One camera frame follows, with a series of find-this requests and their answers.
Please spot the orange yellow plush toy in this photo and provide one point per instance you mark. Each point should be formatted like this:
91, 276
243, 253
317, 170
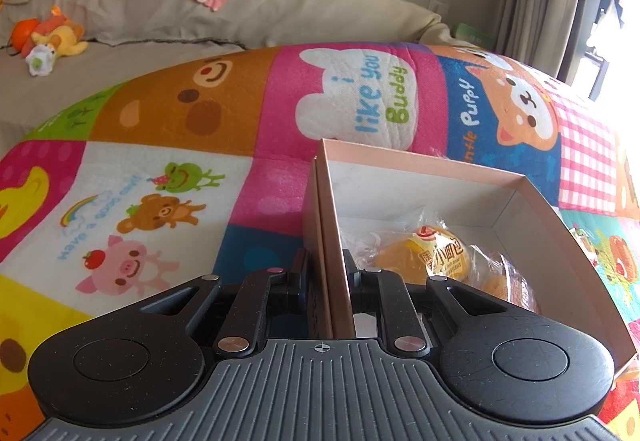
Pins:
57, 35

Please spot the small bread packet yellow label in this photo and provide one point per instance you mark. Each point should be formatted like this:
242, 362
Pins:
435, 253

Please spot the white green toy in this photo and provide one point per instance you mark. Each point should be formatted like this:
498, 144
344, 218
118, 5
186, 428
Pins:
39, 60

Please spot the green box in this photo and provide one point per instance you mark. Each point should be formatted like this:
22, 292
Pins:
472, 36

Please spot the colourful cartoon play mat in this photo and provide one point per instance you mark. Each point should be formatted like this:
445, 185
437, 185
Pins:
210, 121

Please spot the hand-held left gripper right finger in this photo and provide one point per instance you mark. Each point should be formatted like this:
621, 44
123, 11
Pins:
357, 282

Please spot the clear bread packet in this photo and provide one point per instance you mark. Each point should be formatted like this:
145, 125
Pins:
515, 291

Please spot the dark window frame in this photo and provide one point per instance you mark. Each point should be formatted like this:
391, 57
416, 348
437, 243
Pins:
582, 21

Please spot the beige sofa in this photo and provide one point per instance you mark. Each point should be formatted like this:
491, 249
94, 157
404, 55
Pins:
280, 16

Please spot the pink cardboard box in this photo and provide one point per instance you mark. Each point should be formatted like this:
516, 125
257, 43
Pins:
425, 193

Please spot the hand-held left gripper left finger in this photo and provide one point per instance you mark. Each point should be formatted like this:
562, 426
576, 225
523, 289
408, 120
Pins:
300, 273

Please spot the white wall outlet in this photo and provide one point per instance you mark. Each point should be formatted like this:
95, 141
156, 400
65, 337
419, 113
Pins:
438, 7

